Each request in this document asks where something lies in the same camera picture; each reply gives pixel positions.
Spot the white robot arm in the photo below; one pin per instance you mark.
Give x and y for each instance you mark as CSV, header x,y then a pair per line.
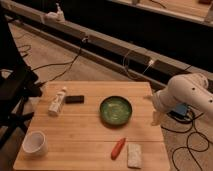
x,y
191,89

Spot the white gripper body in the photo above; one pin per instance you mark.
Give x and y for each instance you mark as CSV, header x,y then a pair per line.
x,y
158,100

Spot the grey sponge block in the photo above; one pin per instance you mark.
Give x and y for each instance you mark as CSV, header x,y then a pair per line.
x,y
134,156

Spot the orange carrot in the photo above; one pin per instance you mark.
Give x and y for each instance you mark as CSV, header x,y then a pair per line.
x,y
117,148

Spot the white plastic bottle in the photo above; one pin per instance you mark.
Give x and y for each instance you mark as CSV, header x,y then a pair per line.
x,y
56,104

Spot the black chair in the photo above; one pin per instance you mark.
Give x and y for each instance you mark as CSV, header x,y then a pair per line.
x,y
17,87

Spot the green ceramic bowl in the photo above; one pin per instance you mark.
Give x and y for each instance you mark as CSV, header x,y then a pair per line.
x,y
115,110

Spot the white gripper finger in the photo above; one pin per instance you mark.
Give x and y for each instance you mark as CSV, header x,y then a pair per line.
x,y
157,118
149,97

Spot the black rectangular block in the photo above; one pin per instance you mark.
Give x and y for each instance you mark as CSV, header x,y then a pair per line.
x,y
74,99

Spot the blue box on floor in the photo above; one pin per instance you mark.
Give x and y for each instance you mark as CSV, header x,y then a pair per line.
x,y
180,110

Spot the white cup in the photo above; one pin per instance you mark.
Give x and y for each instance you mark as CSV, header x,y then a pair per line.
x,y
35,144

